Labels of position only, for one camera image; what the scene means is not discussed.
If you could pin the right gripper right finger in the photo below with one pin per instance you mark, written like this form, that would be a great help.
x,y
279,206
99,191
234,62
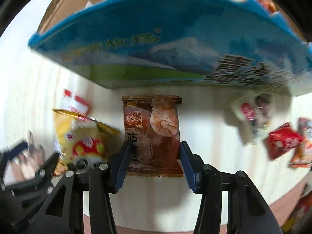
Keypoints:
x,y
247,210

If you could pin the cat print tablecloth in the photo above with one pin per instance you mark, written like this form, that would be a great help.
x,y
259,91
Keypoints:
x,y
31,86

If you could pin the cardboard milk box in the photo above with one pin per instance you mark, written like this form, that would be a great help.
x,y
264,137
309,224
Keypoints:
x,y
136,43

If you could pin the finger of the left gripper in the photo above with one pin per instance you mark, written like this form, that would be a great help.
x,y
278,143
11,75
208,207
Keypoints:
x,y
9,155
46,168

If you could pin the small white red packet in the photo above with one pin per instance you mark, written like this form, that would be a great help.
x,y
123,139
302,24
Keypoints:
x,y
254,110

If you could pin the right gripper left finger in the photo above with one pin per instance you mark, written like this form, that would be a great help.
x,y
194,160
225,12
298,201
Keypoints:
x,y
62,211

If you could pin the brown pastry packet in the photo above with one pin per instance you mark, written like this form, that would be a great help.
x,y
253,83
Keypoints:
x,y
151,124

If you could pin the orange panda snack bag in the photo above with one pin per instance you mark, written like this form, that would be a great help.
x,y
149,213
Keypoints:
x,y
302,153

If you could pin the yellow panda snack bag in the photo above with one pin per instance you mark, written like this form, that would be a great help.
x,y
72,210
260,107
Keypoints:
x,y
84,143

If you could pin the red triangular packet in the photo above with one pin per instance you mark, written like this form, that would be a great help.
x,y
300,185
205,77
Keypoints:
x,y
281,140

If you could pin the red white sachet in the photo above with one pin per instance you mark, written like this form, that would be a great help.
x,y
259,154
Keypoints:
x,y
74,103

